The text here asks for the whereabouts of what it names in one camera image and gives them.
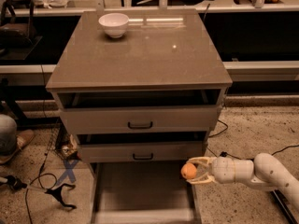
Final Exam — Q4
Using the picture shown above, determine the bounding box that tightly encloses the black floor cable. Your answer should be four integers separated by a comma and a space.
206, 119, 299, 161

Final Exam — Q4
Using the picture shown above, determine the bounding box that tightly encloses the grey drawer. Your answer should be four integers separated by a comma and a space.
90, 160, 202, 224
60, 105, 221, 134
78, 131, 207, 163

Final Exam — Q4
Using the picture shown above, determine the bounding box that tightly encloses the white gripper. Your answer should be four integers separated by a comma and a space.
186, 157, 235, 185

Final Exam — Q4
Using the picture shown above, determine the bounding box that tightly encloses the tan shoe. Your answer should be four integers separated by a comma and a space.
0, 130, 35, 165

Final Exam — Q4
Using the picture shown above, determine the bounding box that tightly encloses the black metal stand leg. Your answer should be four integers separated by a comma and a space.
270, 190, 299, 224

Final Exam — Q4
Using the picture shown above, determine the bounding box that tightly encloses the bottom grey drawer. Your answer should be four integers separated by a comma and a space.
90, 160, 202, 224

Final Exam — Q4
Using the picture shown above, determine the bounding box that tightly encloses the dark bag with handle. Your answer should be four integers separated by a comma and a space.
0, 0, 36, 48

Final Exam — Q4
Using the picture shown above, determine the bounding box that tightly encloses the blue tape cross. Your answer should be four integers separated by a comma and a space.
56, 160, 78, 186

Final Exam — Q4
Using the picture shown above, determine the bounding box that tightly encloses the orange fruit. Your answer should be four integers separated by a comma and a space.
180, 163, 197, 179

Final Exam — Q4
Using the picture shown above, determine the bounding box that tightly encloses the top grey drawer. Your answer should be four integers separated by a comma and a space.
60, 105, 221, 134

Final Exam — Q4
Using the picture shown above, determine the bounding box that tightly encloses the white ceramic bowl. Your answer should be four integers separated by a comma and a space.
98, 13, 129, 38

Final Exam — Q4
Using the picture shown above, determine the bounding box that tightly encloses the grey drawer cabinet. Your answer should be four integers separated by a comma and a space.
47, 10, 232, 212

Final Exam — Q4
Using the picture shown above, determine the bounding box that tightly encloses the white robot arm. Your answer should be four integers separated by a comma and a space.
180, 153, 299, 210

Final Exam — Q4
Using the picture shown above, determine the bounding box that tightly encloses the middle grey drawer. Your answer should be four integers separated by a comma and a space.
78, 131, 207, 163

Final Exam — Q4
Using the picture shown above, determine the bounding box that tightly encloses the black reacher grabber tool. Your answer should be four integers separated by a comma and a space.
0, 175, 77, 209

